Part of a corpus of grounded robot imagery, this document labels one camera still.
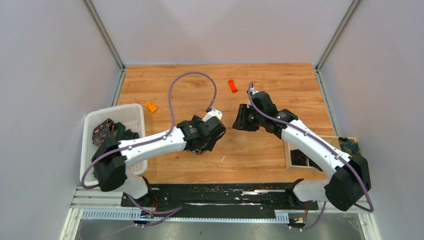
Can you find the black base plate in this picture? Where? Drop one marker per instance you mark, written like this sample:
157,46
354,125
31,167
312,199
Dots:
223,200

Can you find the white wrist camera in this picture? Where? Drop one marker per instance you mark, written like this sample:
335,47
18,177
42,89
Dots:
252,91
212,113

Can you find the dark green tie in basket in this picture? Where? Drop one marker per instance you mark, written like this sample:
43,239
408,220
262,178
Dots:
121,133

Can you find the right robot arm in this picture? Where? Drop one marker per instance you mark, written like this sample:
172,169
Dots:
348,182

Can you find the orange plastic block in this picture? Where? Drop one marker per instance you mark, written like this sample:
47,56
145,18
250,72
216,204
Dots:
151,106

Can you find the black red rolled tie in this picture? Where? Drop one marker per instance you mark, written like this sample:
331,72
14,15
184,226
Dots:
298,158

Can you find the black pink rose tie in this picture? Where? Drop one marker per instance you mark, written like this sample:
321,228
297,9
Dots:
198,151

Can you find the blue gold patterned tie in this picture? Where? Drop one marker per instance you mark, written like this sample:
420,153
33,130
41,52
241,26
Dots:
349,146

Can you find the dark teal tie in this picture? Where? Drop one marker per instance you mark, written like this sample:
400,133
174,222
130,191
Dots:
313,164

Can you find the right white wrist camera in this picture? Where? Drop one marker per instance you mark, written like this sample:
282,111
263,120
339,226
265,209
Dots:
252,91

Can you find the dark floral tie in basket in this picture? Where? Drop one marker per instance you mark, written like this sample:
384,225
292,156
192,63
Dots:
102,131

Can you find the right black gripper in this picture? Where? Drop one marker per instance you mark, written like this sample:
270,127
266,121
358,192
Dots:
240,123

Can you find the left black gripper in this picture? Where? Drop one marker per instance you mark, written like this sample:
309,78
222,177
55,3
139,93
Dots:
211,143

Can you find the red plastic block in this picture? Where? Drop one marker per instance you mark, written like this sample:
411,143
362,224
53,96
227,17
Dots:
232,86

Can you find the white perforated plastic basket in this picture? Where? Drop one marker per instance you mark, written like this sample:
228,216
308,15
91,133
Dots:
130,115

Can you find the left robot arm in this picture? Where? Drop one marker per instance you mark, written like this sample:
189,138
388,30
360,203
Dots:
113,160

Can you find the wooden compartment box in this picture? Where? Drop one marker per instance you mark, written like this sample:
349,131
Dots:
332,140

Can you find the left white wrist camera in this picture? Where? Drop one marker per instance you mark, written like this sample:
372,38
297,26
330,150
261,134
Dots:
212,113

